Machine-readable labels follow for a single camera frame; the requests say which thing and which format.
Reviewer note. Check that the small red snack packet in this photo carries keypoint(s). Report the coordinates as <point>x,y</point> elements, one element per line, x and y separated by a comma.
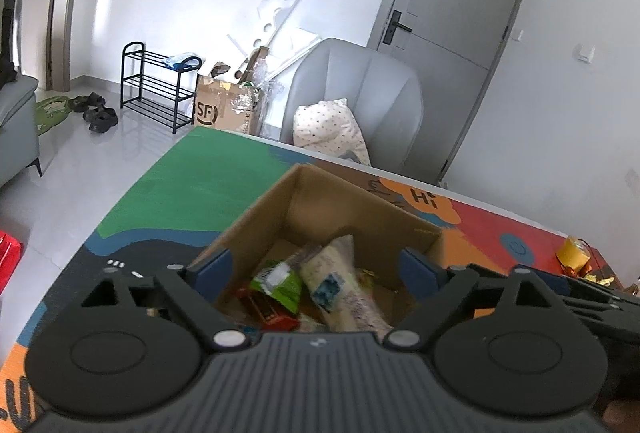
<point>265,313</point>

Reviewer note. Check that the blue item on rack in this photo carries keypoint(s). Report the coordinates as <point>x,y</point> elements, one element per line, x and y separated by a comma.
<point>179,61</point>

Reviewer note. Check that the brown cardboard box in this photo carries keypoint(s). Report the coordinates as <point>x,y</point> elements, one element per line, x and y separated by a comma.
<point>340,208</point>

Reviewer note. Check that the person's right hand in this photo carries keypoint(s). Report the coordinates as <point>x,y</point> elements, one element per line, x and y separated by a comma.
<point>625,418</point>

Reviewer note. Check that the grey door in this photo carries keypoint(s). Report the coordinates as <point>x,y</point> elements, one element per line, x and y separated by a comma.
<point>450,28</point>

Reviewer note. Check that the yellow tape roll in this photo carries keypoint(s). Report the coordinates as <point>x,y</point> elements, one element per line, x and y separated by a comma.
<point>572,254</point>

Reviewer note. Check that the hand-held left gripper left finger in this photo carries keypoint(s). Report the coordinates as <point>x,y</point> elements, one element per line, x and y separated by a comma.
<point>215,270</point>

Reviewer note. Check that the white wall socket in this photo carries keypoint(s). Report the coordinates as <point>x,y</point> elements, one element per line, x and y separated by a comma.
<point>584,53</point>

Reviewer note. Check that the dotted white pillow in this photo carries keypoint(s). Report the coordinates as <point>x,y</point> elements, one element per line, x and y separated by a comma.
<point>327,130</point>

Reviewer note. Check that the white foam board with holes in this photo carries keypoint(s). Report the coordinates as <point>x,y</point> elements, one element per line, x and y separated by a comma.
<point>285,3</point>

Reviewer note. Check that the yellow plastic toy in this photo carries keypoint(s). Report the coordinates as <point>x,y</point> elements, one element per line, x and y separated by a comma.
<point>602,275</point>

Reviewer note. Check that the green white snack packet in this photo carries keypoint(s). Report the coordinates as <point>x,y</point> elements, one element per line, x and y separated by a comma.
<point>280,285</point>

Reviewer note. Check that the white foam strips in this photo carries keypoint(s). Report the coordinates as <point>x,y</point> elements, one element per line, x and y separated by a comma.
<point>295,53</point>

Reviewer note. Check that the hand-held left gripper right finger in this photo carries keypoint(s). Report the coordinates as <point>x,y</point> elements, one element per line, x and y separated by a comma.
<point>417,270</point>

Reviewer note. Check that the printed cardboard box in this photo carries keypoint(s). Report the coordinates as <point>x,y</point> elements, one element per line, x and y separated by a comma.
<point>225,105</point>

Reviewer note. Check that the grey sofa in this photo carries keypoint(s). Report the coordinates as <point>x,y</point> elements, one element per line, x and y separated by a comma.
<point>15,133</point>

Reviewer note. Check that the black shoe rack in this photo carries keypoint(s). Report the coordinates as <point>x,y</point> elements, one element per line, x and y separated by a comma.
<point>155,88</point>

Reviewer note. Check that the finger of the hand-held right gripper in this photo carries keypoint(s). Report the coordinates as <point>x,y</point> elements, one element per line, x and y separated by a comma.
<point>600,308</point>

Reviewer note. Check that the white blue label snack packet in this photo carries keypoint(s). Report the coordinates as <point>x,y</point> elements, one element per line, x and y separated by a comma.
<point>340,283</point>

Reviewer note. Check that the grey chair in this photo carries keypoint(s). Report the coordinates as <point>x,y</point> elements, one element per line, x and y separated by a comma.
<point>370,98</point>

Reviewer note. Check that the green floor mat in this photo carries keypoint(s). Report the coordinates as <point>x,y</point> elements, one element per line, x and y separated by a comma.
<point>50,113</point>

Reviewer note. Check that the black shoes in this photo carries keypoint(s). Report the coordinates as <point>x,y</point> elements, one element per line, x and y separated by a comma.
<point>97,113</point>

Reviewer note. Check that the red bag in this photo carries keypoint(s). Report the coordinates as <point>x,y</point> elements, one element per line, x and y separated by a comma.
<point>9,263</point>

